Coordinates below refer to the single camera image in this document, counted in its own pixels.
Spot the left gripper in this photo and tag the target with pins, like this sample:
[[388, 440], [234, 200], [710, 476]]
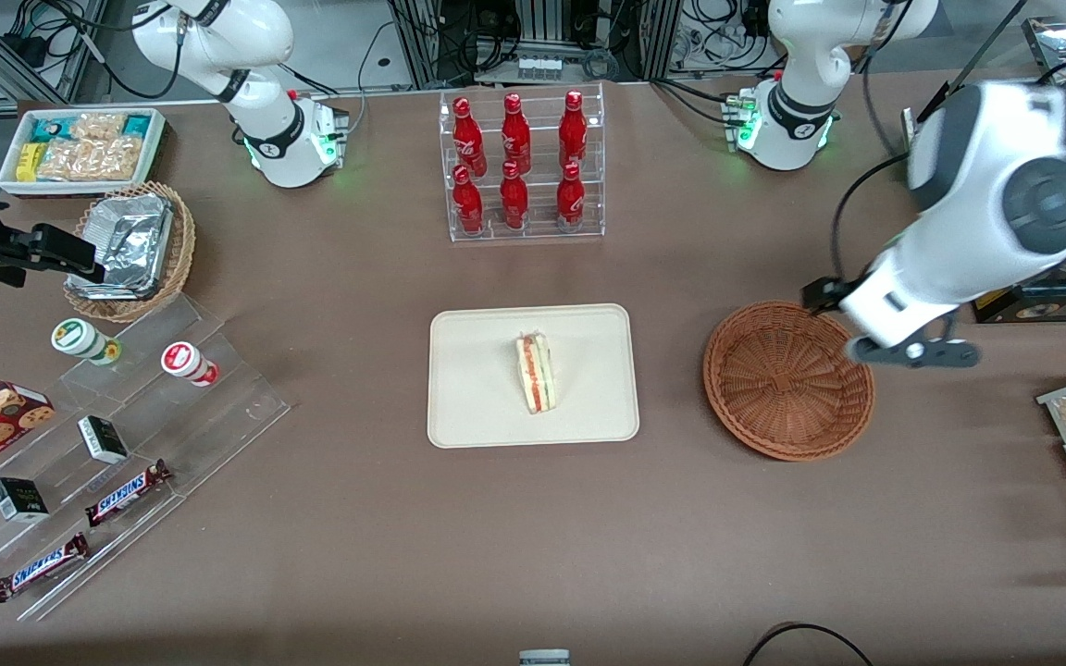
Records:
[[821, 293]]

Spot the triangular sandwich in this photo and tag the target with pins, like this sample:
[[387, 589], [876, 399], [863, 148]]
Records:
[[538, 375]]

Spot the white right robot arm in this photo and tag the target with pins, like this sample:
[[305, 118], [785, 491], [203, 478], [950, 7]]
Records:
[[246, 37]]

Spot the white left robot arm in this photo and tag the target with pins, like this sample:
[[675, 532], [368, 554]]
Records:
[[986, 185]]

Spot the round brown wicker basket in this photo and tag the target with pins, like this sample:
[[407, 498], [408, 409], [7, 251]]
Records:
[[783, 388]]

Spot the light wicker basket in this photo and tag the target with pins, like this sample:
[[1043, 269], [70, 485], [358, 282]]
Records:
[[183, 250]]

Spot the beige plastic tray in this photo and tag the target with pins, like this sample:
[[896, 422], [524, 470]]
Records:
[[477, 388]]

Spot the crumpled aluminium foil container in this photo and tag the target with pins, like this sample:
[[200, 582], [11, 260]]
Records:
[[126, 240]]

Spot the green lid snack cup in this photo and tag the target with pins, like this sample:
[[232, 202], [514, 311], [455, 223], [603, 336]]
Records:
[[80, 339]]

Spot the yellow snack pack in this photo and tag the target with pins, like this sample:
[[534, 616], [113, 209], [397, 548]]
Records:
[[29, 162]]

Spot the large clear cracker bag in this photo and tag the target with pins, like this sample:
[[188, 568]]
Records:
[[89, 159]]

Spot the teal snack pack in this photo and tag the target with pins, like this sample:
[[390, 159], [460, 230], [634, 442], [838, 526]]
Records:
[[50, 129], [137, 124]]

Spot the small clear cracker bag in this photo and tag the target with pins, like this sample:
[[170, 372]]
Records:
[[98, 127]]

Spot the white rectangular snack bin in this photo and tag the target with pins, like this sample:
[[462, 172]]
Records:
[[158, 153]]

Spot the red lid snack cup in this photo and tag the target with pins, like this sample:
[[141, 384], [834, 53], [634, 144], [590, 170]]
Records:
[[186, 361]]

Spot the small dark green box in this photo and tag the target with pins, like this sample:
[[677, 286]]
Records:
[[19, 499], [103, 440]]

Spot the black hot food case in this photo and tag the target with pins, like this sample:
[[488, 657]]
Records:
[[1051, 301]]

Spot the clear acrylic stepped display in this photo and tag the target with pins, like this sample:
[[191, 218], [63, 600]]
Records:
[[218, 407]]

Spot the brown snickers bar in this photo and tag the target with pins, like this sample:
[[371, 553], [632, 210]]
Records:
[[126, 493], [41, 566]]

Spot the red cola bottle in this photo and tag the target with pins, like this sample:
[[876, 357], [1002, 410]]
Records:
[[573, 131], [570, 199], [515, 137], [469, 139], [514, 202], [467, 205]]

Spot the clear acrylic bottle rack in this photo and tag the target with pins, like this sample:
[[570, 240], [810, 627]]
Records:
[[542, 194]]

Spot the grey power strip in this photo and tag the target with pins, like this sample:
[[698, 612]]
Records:
[[538, 67]]

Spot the small grey device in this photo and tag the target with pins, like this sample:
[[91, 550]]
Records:
[[544, 658]]

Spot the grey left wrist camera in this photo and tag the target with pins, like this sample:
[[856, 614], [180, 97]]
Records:
[[922, 354]]

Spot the aluminium frame rack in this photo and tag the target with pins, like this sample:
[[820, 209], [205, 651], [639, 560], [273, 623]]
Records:
[[542, 28]]

